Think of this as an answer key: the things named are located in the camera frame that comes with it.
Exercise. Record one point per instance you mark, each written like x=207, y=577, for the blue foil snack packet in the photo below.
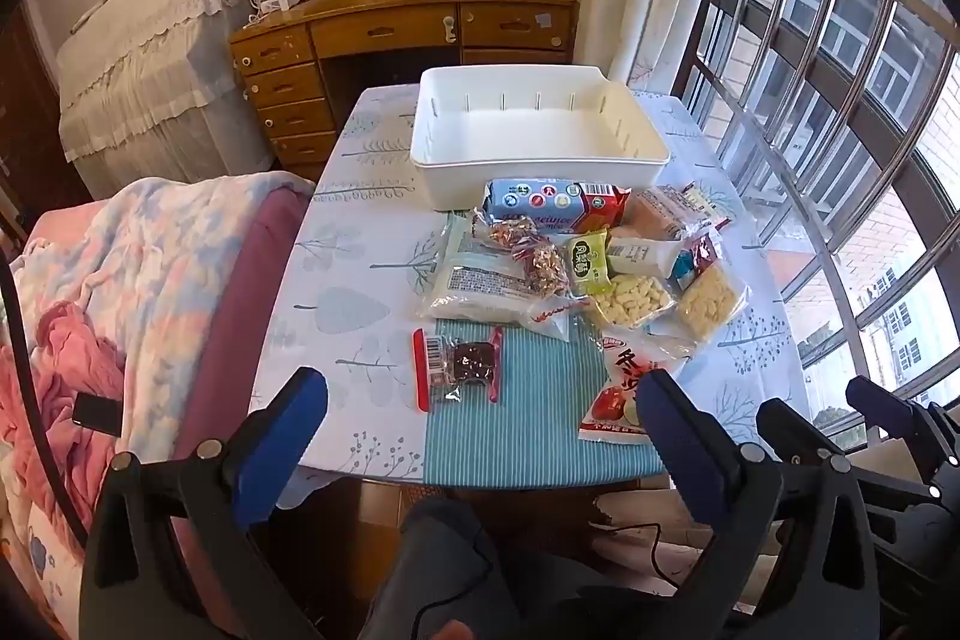
x=684, y=271

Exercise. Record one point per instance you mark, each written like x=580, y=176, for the wooden desk with drawers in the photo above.
x=303, y=70

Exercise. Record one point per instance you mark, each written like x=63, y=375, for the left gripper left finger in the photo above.
x=136, y=583

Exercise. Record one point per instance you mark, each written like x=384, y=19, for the red striped chocolate snack packet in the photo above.
x=444, y=366

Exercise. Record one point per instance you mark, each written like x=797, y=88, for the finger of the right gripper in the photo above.
x=928, y=431
x=801, y=450

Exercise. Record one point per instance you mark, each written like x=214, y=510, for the nut candy clear packet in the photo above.
x=516, y=236

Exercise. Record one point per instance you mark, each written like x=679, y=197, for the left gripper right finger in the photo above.
x=790, y=554

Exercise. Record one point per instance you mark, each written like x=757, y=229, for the blue red biscuit pack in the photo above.
x=556, y=206

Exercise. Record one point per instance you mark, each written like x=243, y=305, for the large clear printed cake pack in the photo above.
x=660, y=214

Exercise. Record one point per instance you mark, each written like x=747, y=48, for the pink sofa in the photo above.
x=218, y=394

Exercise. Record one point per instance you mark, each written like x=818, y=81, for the green small snack packet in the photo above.
x=586, y=255

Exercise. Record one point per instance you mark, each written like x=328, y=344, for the red apple snack packet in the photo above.
x=613, y=416

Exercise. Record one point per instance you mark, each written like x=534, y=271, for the white plastic storage bin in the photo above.
x=484, y=122

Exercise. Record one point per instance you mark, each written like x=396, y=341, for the white power strip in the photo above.
x=270, y=6

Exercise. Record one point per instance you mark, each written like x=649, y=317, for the beige red edged snack packet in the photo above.
x=718, y=215

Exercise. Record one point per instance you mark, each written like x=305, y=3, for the puffed corn snack bag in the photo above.
x=631, y=301

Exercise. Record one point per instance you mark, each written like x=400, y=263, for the yellow rice cracker bag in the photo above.
x=711, y=301

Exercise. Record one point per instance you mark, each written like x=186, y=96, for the beige soda cracker pack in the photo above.
x=638, y=256

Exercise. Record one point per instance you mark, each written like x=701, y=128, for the white lace covered furniture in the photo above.
x=148, y=89

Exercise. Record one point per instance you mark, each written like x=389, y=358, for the metal window guard bars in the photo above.
x=836, y=121

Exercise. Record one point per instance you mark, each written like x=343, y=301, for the white clear rice cake bag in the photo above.
x=474, y=283

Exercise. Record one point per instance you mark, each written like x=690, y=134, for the dark red snowflake snack packet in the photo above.
x=704, y=250

